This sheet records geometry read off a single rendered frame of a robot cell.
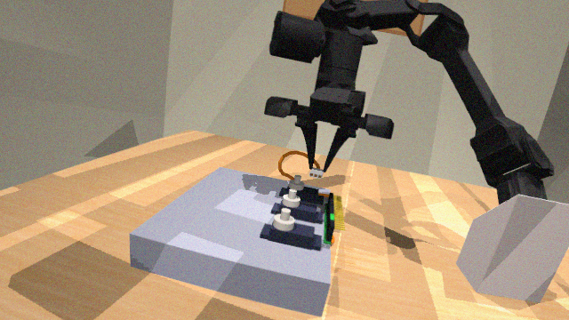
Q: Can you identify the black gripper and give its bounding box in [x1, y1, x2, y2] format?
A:
[264, 66, 394, 172]

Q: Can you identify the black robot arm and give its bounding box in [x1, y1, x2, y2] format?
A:
[269, 0, 554, 204]

